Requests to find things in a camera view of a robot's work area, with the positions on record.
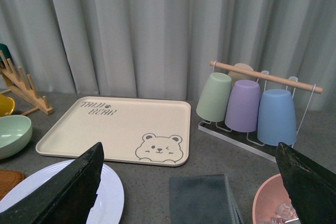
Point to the clear ice cube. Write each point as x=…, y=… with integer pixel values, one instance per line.
x=274, y=220
x=285, y=210

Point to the white wire cup rack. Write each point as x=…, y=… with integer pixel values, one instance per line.
x=249, y=141

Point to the beige bear serving tray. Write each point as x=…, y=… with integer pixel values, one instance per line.
x=140, y=131

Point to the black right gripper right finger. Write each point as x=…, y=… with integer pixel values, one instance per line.
x=310, y=186

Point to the purple cup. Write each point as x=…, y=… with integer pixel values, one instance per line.
x=243, y=106

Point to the yellow mug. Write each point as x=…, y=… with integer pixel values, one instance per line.
x=7, y=105

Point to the light green cup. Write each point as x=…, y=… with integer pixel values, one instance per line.
x=212, y=104

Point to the brown wooden tray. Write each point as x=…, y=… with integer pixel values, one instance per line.
x=8, y=180

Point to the wooden dish rack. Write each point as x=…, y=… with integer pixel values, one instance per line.
x=23, y=86

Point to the white ridged plate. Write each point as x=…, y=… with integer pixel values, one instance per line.
x=108, y=206

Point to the dark green cup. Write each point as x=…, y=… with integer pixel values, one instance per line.
x=5, y=51

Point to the blue cup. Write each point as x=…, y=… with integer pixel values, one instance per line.
x=277, y=118

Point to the light green bowl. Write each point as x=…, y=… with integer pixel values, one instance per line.
x=16, y=132

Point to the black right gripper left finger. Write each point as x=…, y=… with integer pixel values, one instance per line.
x=67, y=197

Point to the pink bowl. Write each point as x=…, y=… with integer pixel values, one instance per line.
x=270, y=195

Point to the grey folded cloth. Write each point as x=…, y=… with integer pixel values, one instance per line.
x=203, y=199

